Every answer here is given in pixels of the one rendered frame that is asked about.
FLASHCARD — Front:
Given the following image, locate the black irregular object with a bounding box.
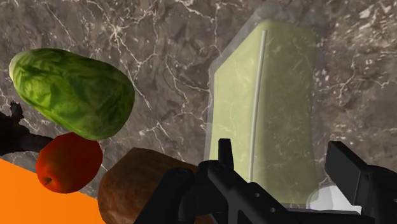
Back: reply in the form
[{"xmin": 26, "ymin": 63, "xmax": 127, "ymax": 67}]
[{"xmin": 0, "ymin": 101, "xmax": 54, "ymax": 157}]

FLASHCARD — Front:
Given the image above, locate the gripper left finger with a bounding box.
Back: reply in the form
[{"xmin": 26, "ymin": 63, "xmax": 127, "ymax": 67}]
[{"xmin": 133, "ymin": 138, "xmax": 299, "ymax": 224}]

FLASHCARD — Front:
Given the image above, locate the orange flat block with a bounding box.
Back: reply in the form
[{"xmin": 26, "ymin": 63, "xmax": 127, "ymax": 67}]
[{"xmin": 0, "ymin": 158, "xmax": 107, "ymax": 224}]

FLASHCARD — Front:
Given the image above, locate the green lettuce head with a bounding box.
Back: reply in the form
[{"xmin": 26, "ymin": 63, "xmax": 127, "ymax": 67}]
[{"xmin": 8, "ymin": 47, "xmax": 136, "ymax": 141}]

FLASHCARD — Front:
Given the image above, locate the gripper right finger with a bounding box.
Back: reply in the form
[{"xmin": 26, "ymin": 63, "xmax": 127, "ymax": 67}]
[{"xmin": 324, "ymin": 141, "xmax": 397, "ymax": 224}]

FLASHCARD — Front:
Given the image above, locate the clear container with green liquid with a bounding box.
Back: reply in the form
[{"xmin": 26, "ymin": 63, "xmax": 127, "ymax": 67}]
[{"xmin": 203, "ymin": 4, "xmax": 331, "ymax": 209}]

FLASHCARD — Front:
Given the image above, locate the brown bread loaf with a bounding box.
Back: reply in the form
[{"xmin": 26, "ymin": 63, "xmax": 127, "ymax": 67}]
[{"xmin": 97, "ymin": 147, "xmax": 215, "ymax": 224}]

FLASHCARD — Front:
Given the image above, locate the red apple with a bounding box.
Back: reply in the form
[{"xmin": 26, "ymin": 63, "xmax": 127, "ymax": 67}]
[{"xmin": 35, "ymin": 132, "xmax": 104, "ymax": 194}]

